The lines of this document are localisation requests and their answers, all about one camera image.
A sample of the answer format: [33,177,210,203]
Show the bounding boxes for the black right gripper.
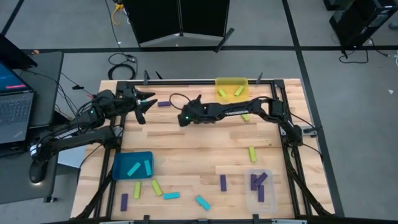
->
[177,93,211,128]

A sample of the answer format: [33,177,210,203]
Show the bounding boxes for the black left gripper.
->
[99,87,159,126]

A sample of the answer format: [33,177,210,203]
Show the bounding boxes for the yellow translucent plastic bin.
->
[215,77,250,103]

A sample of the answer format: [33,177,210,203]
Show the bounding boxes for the blue plastic bin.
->
[112,151,155,180]

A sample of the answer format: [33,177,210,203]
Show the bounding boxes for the black folding partition panel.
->
[123,0,236,54]

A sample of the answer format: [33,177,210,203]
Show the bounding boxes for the black side desk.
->
[0,51,66,205]

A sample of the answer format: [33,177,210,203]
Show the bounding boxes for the clear plastic bin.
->
[244,169,278,215]

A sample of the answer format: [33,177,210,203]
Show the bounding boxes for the grey laptop computer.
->
[0,60,35,146]

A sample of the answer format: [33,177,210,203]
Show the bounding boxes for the black computer mouse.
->
[29,158,52,185]

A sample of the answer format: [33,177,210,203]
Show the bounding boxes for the black monitor panel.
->
[0,33,39,70]

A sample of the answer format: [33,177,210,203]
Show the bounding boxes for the black computer tower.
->
[323,0,398,49]

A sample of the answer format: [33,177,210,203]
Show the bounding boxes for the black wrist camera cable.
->
[169,92,193,111]

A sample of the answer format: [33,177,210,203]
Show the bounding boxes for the coiled black cable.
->
[107,52,138,81]

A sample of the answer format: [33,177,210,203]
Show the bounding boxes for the yellow cable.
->
[111,1,125,26]

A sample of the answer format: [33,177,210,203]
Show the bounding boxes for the black floor cable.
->
[338,46,389,65]

